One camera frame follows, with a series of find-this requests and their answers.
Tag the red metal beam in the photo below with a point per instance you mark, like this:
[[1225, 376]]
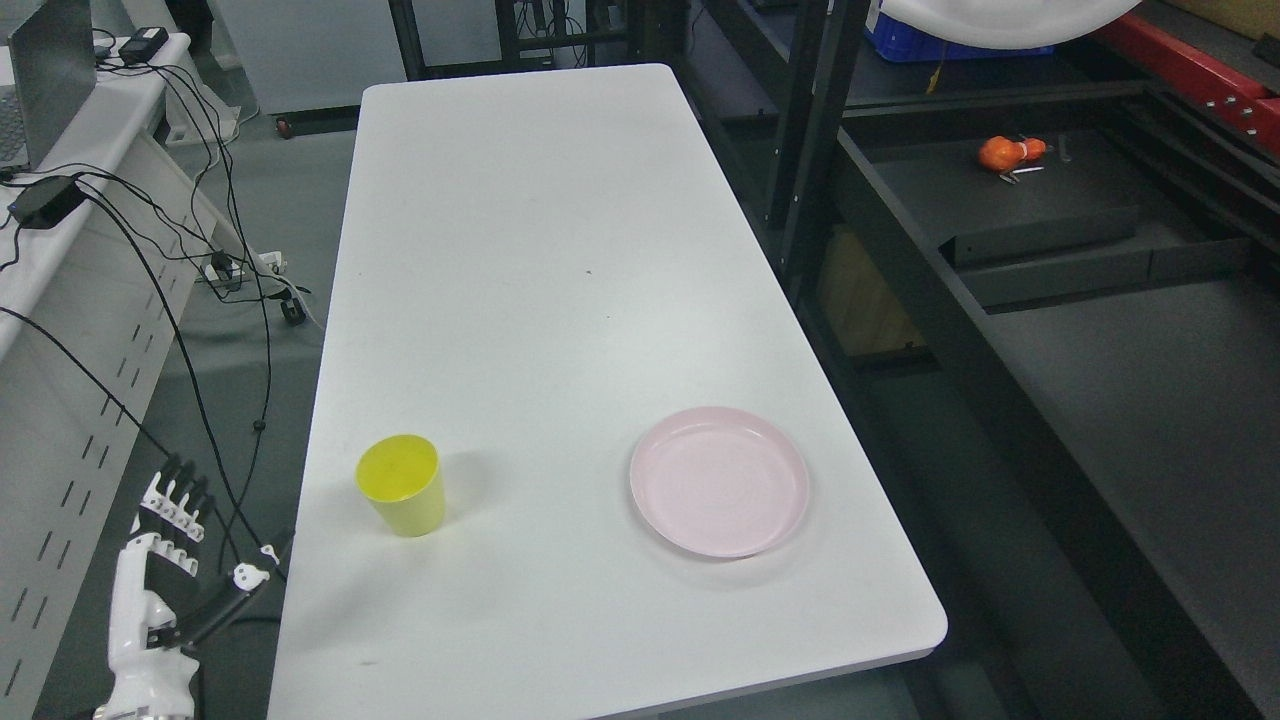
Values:
[[1226, 93]]

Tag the white power strip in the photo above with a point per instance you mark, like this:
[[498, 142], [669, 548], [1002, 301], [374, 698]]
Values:
[[224, 272]]

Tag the grey laptop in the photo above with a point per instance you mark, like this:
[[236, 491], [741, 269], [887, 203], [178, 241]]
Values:
[[53, 65]]

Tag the black power adapter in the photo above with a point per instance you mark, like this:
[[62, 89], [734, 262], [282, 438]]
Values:
[[43, 204]]

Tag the black metal shelf rack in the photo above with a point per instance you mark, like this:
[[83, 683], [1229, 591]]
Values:
[[1065, 375]]

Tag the white table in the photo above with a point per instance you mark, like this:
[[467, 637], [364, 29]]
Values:
[[533, 270]]

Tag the blue plastic crate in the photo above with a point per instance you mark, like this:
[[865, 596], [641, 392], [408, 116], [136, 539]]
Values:
[[901, 43]]

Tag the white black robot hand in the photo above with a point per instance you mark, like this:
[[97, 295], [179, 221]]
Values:
[[156, 620]]

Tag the white side desk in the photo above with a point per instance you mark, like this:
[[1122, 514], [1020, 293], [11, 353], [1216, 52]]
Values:
[[86, 330]]

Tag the orange toy on shelf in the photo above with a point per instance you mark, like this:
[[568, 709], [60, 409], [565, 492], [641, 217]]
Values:
[[1002, 154]]

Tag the yellow plastic cup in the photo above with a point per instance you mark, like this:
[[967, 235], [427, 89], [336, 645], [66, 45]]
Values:
[[400, 477]]

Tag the pink plastic plate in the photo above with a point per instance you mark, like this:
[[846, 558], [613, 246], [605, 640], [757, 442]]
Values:
[[719, 482]]

